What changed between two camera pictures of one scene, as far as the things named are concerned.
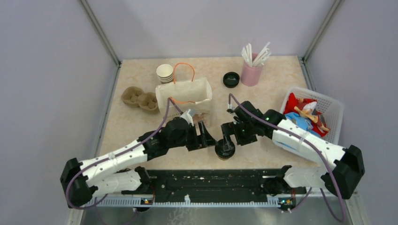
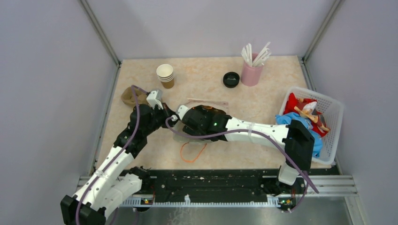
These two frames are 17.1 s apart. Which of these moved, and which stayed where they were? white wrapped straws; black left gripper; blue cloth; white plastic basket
Moved: black left gripper
Stayed: white plastic basket; white wrapped straws; blue cloth
